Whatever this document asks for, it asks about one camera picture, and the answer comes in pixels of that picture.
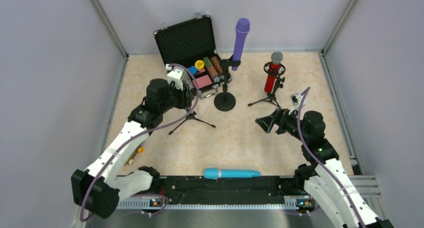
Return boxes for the black tripod mic stand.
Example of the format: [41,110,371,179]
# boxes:
[168,108,217,136]

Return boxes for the black shock mount tripod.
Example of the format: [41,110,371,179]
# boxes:
[247,61,286,107]

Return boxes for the black round base mic stand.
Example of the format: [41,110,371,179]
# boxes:
[214,56,241,112]

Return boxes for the red glitter microphone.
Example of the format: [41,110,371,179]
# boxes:
[264,51,286,93]

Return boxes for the light blue microphone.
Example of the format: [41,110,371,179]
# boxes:
[203,168,261,180]

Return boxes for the purple microphone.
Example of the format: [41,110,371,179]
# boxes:
[232,17,250,65]

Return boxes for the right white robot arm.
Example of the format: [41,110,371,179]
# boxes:
[255,108,393,228]

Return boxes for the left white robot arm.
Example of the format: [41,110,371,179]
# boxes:
[71,78,200,219]

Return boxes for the red card deck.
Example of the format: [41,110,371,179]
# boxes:
[194,68,206,77]
[193,75,213,89]

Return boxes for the blue dealer button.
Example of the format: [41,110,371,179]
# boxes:
[188,66,198,75]

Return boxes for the yellow big blind button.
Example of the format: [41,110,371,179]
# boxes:
[194,59,205,70]

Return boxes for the green red chip row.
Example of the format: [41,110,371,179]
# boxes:
[202,57,221,83]

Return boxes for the orange black chip row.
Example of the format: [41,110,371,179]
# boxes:
[210,56,225,81]

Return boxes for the black poker chip case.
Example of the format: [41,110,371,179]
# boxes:
[153,14,224,99]

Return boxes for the colourful toy blocks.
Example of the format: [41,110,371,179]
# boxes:
[125,145,144,165]

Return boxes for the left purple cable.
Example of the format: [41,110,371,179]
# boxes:
[79,63,201,223]

